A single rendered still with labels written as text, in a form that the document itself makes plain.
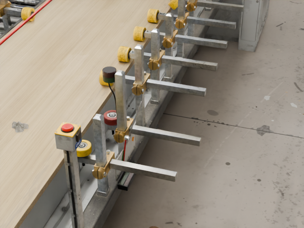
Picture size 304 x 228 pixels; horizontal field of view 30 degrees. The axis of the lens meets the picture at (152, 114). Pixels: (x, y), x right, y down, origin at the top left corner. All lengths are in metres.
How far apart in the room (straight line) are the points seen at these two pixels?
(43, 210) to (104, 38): 1.21
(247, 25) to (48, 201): 2.98
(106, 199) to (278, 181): 1.52
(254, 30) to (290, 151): 1.43
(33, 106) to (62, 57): 0.48
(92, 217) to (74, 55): 1.05
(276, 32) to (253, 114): 1.40
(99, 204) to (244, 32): 2.92
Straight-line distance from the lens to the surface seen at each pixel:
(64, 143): 1.98
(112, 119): 2.56
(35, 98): 2.76
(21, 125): 2.58
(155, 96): 3.00
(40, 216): 2.43
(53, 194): 2.51
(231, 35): 5.19
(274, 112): 4.30
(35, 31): 3.40
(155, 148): 3.86
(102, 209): 2.42
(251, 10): 4.92
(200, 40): 3.11
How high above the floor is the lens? 2.37
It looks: 34 degrees down
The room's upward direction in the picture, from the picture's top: straight up
